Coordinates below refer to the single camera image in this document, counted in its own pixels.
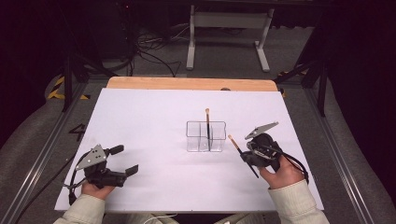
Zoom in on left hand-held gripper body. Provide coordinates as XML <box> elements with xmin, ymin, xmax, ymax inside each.
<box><xmin>75</xmin><ymin>144</ymin><xmax>129</xmax><ymax>189</ymax></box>

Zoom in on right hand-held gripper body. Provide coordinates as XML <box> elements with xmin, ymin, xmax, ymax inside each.
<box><xmin>244</xmin><ymin>121</ymin><xmax>285</xmax><ymax>173</ymax></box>

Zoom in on slim black makeup brush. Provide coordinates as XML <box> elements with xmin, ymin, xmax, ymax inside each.
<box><xmin>227</xmin><ymin>133</ymin><xmax>260</xmax><ymax>179</ymax></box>

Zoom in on black makeup brush cream bristles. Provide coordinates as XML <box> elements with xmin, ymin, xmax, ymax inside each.
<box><xmin>204</xmin><ymin>107</ymin><xmax>213</xmax><ymax>152</ymax></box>

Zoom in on clear plastic organizer box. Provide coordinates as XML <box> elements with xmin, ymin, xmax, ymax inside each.
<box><xmin>186</xmin><ymin>120</ymin><xmax>228</xmax><ymax>153</ymax></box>

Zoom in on person's left hand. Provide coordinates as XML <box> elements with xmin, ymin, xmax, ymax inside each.
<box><xmin>80</xmin><ymin>181</ymin><xmax>117</xmax><ymax>201</ymax></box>

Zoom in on person's right hand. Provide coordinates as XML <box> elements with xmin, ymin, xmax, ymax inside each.
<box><xmin>259</xmin><ymin>154</ymin><xmax>305</xmax><ymax>190</ymax></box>

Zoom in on white table sheet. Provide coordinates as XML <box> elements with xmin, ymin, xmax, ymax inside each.
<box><xmin>54</xmin><ymin>87</ymin><xmax>325</xmax><ymax>214</ymax></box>

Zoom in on person's left leg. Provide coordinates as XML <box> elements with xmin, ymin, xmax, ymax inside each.
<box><xmin>104</xmin><ymin>212</ymin><xmax>180</xmax><ymax>224</ymax></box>

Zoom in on black metal stand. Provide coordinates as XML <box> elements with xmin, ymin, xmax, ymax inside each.
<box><xmin>60</xmin><ymin>50</ymin><xmax>118</xmax><ymax>114</ymax></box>
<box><xmin>274</xmin><ymin>57</ymin><xmax>329</xmax><ymax>119</ymax></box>

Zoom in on yellow black floor tape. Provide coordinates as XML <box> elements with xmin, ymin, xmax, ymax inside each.
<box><xmin>46</xmin><ymin>76</ymin><xmax>92</xmax><ymax>101</ymax></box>

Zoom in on wooden table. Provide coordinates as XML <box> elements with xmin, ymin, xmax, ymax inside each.
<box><xmin>106</xmin><ymin>76</ymin><xmax>279</xmax><ymax>92</ymax></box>

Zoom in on white metal stand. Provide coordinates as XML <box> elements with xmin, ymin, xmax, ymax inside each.
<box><xmin>185</xmin><ymin>4</ymin><xmax>276</xmax><ymax>74</ymax></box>

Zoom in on left hand-held gripper cable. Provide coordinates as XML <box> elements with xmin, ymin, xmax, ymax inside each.
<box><xmin>13</xmin><ymin>151</ymin><xmax>92</xmax><ymax>224</ymax></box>

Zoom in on hand-held gripper cable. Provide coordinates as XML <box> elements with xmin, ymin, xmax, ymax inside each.
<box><xmin>262</xmin><ymin>144</ymin><xmax>310</xmax><ymax>185</ymax></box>
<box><xmin>13</xmin><ymin>151</ymin><xmax>92</xmax><ymax>224</ymax></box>

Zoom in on right hand-held gripper cable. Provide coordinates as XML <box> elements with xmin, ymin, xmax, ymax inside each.
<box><xmin>262</xmin><ymin>144</ymin><xmax>310</xmax><ymax>185</ymax></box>

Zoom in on white cable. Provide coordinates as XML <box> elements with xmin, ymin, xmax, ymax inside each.
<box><xmin>142</xmin><ymin>213</ymin><xmax>178</xmax><ymax>224</ymax></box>

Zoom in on aluminium rail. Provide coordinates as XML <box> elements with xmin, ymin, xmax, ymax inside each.
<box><xmin>0</xmin><ymin>82</ymin><xmax>91</xmax><ymax>224</ymax></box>
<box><xmin>302</xmin><ymin>87</ymin><xmax>376</xmax><ymax>224</ymax></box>

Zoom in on black floor cables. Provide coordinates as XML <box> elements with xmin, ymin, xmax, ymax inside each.
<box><xmin>132</xmin><ymin>22</ymin><xmax>191</xmax><ymax>77</ymax></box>

